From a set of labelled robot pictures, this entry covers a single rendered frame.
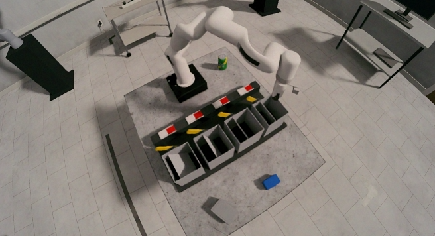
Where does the blue plastic box with latch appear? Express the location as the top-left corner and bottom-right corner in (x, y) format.
(262, 174), (280, 190)

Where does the green drink can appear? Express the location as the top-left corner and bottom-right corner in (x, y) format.
(218, 54), (227, 70)

